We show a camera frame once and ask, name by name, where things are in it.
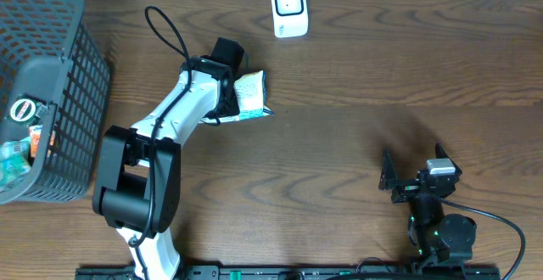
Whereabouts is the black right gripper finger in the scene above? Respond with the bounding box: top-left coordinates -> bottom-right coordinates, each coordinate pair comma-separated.
434,143 -> 462,176
378,149 -> 398,190

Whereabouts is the white blue snack bag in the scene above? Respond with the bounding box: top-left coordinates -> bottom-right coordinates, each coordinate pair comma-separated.
199,70 -> 274,126

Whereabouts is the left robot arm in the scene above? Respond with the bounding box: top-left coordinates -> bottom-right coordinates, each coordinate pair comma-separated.
92,56 -> 241,279

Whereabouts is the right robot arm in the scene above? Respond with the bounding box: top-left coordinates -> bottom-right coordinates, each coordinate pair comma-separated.
378,144 -> 477,274

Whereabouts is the white barcode scanner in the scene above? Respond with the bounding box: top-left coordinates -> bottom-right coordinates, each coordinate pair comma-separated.
271,0 -> 309,38

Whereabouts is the grey plastic mesh basket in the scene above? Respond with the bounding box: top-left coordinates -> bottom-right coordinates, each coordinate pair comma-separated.
1,0 -> 111,204

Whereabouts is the orange snack packet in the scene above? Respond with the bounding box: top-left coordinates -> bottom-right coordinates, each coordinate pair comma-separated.
29,125 -> 55,158

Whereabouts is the round white red lid cup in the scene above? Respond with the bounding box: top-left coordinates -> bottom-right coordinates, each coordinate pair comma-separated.
9,98 -> 37,123

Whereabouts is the green snack packet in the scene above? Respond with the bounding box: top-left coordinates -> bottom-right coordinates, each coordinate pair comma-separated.
1,137 -> 31,192

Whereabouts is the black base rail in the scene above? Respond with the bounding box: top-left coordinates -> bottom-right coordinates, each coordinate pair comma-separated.
75,264 -> 501,280

